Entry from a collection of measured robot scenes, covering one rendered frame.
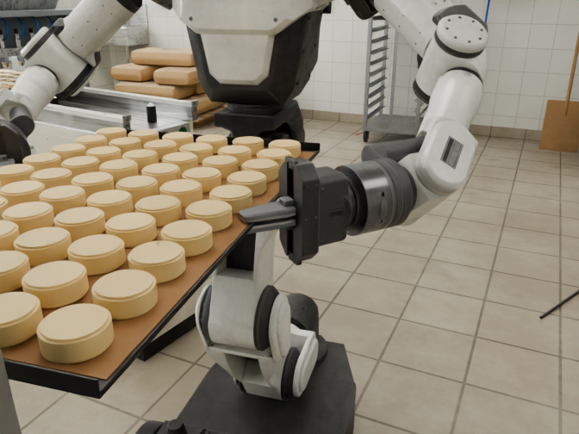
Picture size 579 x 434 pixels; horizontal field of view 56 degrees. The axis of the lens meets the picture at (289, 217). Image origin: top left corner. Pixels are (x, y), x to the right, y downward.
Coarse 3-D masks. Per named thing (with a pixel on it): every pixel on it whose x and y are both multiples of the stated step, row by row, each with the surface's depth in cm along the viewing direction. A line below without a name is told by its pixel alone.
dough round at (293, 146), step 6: (270, 144) 83; (276, 144) 83; (282, 144) 83; (288, 144) 83; (294, 144) 83; (300, 144) 84; (288, 150) 82; (294, 150) 82; (300, 150) 83; (294, 156) 82
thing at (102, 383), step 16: (304, 144) 87; (320, 144) 87; (240, 240) 56; (224, 256) 52; (208, 272) 49; (192, 288) 46; (16, 368) 35; (32, 368) 35; (48, 384) 35; (64, 384) 34; (80, 384) 34; (96, 384) 34; (112, 384) 35
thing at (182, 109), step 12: (72, 96) 214; (84, 96) 210; (96, 96) 206; (108, 96) 202; (120, 96) 198; (132, 96) 194; (144, 96) 191; (156, 96) 191; (120, 108) 200; (132, 108) 197; (144, 108) 193; (156, 108) 190; (168, 108) 186; (180, 108) 183; (192, 108) 181; (192, 120) 182
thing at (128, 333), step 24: (240, 168) 78; (216, 240) 55; (192, 264) 50; (168, 288) 46; (48, 312) 43; (168, 312) 43; (120, 336) 40; (144, 336) 40; (24, 360) 37; (96, 360) 37; (120, 360) 37
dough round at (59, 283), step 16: (32, 272) 45; (48, 272) 45; (64, 272) 45; (80, 272) 45; (32, 288) 43; (48, 288) 43; (64, 288) 43; (80, 288) 44; (48, 304) 43; (64, 304) 44
